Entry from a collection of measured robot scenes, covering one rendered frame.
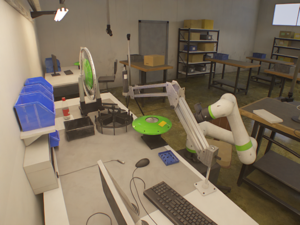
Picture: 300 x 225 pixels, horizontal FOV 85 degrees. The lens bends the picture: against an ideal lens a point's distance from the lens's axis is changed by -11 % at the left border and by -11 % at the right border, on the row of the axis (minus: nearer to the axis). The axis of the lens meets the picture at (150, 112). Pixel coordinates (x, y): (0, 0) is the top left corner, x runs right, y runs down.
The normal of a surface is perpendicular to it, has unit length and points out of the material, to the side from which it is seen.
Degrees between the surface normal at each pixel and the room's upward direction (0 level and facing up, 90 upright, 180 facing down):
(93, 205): 0
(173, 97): 90
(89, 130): 94
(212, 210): 0
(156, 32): 90
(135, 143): 0
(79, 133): 94
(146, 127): 21
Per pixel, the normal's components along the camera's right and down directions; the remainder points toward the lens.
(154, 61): 0.70, 0.29
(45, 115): 0.47, 0.40
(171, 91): -0.75, 0.27
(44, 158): 0.00, -0.91
